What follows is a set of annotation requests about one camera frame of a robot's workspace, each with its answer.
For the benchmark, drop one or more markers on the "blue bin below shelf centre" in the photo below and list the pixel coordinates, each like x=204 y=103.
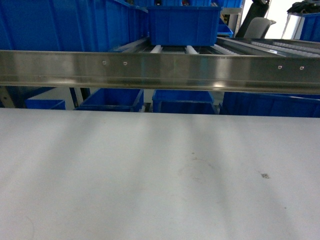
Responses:
x=183 y=102

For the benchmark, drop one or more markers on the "blue bin below shelf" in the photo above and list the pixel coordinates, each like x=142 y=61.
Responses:
x=270 y=105
x=183 y=102
x=114 y=100

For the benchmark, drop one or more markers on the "blue bin below shelf left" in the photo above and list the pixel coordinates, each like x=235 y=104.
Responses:
x=114 y=100

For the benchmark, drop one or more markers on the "blue bin below shelf right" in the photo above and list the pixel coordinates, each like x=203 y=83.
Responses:
x=270 y=105

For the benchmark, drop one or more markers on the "stainless steel roller shelf rack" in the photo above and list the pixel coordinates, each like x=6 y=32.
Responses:
x=231 y=65

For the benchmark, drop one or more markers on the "large blue bin on shelf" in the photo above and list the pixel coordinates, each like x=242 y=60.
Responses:
x=183 y=25

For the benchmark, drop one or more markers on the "grey office chair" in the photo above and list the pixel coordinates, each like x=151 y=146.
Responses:
x=255 y=25

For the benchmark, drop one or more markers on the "blue bin at far left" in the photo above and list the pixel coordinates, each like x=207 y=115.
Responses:
x=70 y=25

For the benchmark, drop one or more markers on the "blue bin at right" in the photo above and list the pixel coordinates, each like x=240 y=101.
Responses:
x=311 y=27

